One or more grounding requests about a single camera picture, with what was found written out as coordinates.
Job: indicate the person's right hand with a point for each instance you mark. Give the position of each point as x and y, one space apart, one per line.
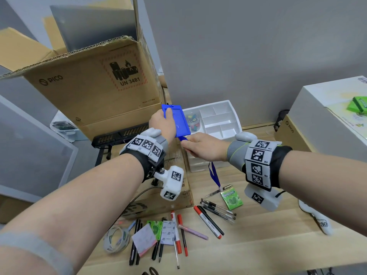
209 147

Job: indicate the person's left hand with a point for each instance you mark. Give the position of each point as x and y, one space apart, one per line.
160 124

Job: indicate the person's right fingers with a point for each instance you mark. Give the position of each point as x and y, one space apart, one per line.
191 144

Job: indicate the person's left thumb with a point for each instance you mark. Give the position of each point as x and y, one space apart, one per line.
169 114

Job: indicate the blue badge holder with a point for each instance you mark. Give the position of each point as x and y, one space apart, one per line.
177 123

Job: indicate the person's right forearm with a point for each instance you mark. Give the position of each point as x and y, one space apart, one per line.
324 183

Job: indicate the person's left forearm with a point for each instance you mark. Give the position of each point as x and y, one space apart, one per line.
74 209

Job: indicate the clear plastic drawer box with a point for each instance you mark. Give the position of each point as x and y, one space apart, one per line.
200 165

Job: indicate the clear jar of coloured clips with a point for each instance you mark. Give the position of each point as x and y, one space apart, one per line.
192 120

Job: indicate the white compartment organizer tray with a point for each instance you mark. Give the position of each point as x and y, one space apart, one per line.
218 118

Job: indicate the left wrist tracker with markers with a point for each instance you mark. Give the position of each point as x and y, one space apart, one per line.
149 153

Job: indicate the wrist tracker with markers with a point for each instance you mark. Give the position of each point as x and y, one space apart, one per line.
258 166
149 153

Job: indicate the small flat cardboard box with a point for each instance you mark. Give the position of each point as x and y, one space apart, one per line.
175 194

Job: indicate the clear ballpoint pen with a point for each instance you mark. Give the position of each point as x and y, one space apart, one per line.
219 191

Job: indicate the black slotted stand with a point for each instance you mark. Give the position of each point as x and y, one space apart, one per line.
114 137

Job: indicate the green gum pack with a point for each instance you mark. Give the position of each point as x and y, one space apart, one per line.
231 199
155 229
358 104

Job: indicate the right wrist tracker with markers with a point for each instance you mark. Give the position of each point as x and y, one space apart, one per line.
258 166

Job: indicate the bundle of black gel pens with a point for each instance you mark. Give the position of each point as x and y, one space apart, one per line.
218 210

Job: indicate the red marker with white barrel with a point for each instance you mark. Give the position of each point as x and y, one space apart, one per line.
176 231
207 221

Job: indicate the black marker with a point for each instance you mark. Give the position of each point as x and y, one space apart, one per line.
212 221

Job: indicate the large open cardboard box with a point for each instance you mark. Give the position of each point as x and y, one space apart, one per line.
94 85

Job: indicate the pink pen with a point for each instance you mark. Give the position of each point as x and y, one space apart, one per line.
193 232

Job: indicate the white printed card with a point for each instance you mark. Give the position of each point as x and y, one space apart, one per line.
167 232

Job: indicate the thin red pen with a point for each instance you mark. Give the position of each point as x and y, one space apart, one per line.
183 236

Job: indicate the blue pen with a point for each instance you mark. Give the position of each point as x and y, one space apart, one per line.
131 226

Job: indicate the brown cardboard box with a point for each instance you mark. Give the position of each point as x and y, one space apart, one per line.
292 133

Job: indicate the white device with dark screen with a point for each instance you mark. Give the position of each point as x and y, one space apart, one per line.
64 127

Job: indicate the pink sticky note pad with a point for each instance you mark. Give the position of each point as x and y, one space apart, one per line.
144 240

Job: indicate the white ballpoint pen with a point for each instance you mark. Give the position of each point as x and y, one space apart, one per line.
176 256

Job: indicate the clear tape roll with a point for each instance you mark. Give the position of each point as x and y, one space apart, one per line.
116 239

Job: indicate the black scissors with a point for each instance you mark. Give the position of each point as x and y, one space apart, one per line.
150 271

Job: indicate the large white box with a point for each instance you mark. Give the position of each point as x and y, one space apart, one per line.
329 120

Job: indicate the grey partition panel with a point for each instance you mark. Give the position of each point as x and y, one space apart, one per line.
31 151

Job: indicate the white hand controller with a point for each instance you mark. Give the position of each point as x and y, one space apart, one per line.
318 219

